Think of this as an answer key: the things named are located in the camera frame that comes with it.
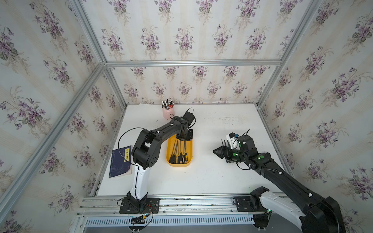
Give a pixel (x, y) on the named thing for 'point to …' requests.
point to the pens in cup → (167, 105)
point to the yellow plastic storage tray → (176, 145)
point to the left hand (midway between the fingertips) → (190, 139)
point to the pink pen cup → (166, 112)
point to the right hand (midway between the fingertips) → (219, 152)
